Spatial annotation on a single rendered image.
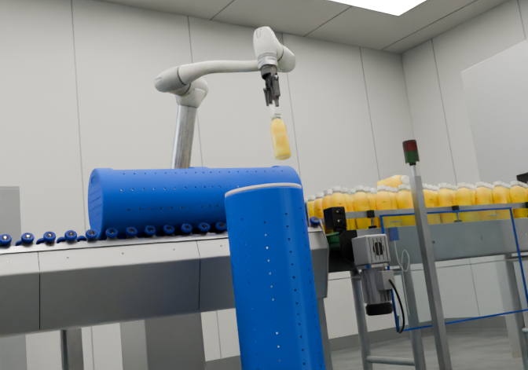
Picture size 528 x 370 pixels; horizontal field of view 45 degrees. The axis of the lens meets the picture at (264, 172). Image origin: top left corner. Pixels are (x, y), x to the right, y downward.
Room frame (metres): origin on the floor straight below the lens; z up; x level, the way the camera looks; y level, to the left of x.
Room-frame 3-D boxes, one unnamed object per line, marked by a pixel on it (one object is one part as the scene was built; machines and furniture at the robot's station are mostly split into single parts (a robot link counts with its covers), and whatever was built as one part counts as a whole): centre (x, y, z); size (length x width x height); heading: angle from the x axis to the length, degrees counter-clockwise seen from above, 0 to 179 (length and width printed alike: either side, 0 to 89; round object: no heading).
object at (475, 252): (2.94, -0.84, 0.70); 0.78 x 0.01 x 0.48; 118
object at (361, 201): (2.89, -0.43, 0.99); 0.07 x 0.07 x 0.19
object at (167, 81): (3.04, 0.41, 1.77); 0.18 x 0.14 x 0.13; 60
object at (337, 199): (2.83, -0.32, 0.99); 0.07 x 0.07 x 0.19
